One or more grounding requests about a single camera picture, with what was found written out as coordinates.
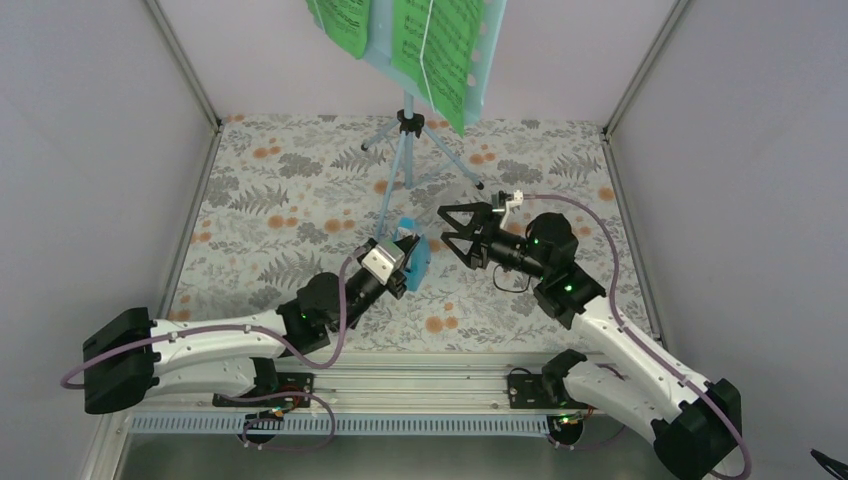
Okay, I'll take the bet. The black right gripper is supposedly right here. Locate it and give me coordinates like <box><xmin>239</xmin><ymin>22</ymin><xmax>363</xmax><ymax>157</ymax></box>
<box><xmin>437</xmin><ymin>202</ymin><xmax>547</xmax><ymax>281</ymax></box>

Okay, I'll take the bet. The blue metronome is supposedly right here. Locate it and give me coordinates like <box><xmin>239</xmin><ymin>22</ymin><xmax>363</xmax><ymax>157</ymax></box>
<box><xmin>397</xmin><ymin>217</ymin><xmax>431</xmax><ymax>292</ymax></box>

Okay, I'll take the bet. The light blue music stand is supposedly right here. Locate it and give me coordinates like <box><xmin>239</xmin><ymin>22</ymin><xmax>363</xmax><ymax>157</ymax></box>
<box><xmin>304</xmin><ymin>0</ymin><xmax>510</xmax><ymax>240</ymax></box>

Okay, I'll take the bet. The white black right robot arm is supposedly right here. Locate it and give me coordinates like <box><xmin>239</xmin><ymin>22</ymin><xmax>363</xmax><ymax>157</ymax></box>
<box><xmin>438</xmin><ymin>202</ymin><xmax>742</xmax><ymax>479</ymax></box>

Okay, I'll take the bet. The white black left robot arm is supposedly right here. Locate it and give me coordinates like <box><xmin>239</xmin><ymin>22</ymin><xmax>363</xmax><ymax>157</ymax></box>
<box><xmin>77</xmin><ymin>230</ymin><xmax>424</xmax><ymax>415</ymax></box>

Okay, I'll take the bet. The floral patterned table mat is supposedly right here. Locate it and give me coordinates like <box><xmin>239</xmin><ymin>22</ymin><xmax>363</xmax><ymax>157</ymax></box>
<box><xmin>168</xmin><ymin>115</ymin><xmax>655</xmax><ymax>353</ymax></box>

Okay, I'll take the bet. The green sheet music right page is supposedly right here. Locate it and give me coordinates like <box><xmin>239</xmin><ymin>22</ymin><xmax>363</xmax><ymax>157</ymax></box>
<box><xmin>391</xmin><ymin>0</ymin><xmax>484</xmax><ymax>137</ymax></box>

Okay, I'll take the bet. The green sheet music page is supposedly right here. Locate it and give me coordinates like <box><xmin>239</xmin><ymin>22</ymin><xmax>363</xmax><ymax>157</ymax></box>
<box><xmin>306</xmin><ymin>0</ymin><xmax>371</xmax><ymax>60</ymax></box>
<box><xmin>391</xmin><ymin>0</ymin><xmax>484</xmax><ymax>137</ymax></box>

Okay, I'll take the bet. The green sheet music left page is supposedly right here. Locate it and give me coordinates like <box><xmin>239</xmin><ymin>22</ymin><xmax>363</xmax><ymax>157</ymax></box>
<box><xmin>306</xmin><ymin>0</ymin><xmax>371</xmax><ymax>60</ymax></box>

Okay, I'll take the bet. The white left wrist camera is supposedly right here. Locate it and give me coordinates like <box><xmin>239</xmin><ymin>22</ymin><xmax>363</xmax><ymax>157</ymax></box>
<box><xmin>360</xmin><ymin>239</ymin><xmax>406</xmax><ymax>285</ymax></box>

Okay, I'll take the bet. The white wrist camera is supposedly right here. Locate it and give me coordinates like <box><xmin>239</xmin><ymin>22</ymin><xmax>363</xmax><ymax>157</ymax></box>
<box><xmin>360</xmin><ymin>239</ymin><xmax>406</xmax><ymax>285</ymax></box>
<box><xmin>491</xmin><ymin>190</ymin><xmax>524</xmax><ymax>230</ymax></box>

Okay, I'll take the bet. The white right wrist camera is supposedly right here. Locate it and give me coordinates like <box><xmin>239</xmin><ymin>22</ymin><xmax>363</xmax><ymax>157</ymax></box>
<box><xmin>491</xmin><ymin>190</ymin><xmax>524</xmax><ymax>230</ymax></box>

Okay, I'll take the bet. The aluminium mounting rail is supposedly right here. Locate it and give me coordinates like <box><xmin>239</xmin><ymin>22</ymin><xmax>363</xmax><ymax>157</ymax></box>
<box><xmin>109</xmin><ymin>351</ymin><xmax>705</xmax><ymax>415</ymax></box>

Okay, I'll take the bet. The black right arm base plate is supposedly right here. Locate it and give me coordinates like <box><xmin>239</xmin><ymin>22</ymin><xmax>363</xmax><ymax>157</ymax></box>
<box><xmin>506</xmin><ymin>371</ymin><xmax>589</xmax><ymax>410</ymax></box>

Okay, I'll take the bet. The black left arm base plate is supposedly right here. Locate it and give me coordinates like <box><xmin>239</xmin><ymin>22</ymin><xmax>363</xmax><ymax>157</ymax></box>
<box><xmin>212</xmin><ymin>373</ymin><xmax>314</xmax><ymax>420</ymax></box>

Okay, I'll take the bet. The slotted grey cable duct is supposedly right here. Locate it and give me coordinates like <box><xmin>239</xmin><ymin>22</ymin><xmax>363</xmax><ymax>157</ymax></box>
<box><xmin>128</xmin><ymin>412</ymin><xmax>549</xmax><ymax>437</ymax></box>

